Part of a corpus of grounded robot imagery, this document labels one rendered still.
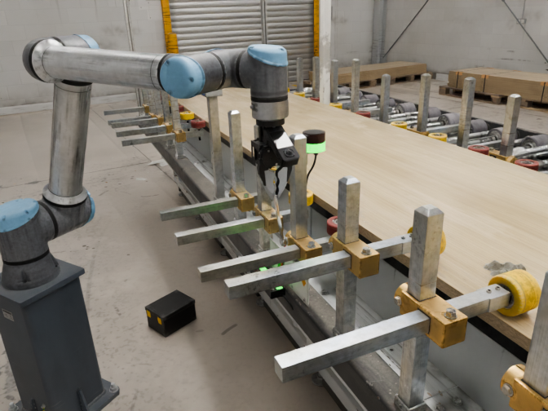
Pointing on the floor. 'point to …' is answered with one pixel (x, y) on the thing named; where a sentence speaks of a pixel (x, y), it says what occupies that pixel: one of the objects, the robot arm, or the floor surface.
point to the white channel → (324, 51)
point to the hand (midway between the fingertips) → (276, 196)
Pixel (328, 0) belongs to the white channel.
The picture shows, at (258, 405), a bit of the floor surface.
